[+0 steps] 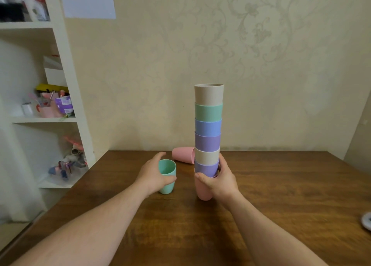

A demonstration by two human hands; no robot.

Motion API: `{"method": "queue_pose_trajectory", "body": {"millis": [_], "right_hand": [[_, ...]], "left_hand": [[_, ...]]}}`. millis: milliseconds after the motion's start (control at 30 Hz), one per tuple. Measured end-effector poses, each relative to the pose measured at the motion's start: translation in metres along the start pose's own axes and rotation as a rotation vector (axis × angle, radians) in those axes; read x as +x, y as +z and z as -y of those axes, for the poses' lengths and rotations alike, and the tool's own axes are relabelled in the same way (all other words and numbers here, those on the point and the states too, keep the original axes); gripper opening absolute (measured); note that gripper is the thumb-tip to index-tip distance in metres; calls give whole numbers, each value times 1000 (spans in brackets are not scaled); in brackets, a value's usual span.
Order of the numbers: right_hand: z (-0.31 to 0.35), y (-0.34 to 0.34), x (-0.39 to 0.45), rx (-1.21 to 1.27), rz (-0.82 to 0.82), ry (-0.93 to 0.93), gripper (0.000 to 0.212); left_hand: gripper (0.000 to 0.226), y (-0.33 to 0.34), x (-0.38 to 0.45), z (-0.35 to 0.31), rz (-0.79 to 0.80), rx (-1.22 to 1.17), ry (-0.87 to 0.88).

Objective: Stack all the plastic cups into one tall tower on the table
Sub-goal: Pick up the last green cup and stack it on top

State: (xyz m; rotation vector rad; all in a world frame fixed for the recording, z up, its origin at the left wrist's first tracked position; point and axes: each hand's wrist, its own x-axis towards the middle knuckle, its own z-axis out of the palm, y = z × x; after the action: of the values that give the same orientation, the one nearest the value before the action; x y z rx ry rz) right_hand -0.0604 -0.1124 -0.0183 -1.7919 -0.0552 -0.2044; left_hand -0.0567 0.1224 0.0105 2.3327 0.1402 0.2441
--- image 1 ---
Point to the person's left hand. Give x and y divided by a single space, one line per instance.
149 177

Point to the person's right hand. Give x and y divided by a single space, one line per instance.
223 187

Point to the green plastic cup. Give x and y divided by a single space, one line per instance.
208 113
168 167

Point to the pink plastic cup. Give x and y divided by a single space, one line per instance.
182 154
201 192

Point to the purple plastic cup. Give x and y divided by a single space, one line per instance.
205 168
207 142

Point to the beige plastic cup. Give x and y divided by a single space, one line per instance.
206 157
208 95

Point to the blue plastic cup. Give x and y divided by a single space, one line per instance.
208 128

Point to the person's left forearm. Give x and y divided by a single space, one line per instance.
87 231

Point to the person's right forearm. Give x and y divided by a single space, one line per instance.
266 239

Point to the cardboard tube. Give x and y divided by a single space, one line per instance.
75 151

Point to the purple printed container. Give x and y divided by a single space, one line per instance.
64 105

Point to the pink storage container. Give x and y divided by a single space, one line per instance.
47 110

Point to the yellow flat item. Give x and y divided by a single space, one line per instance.
52 87

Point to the white cardboard box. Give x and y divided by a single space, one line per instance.
55 71

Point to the white shelf unit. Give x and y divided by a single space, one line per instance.
66 57

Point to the white game controller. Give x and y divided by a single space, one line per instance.
367 221

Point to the white paper sheet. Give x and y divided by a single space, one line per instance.
87 0

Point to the white bottle with red cap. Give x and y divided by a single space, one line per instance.
37 9

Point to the black box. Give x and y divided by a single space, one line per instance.
11 12

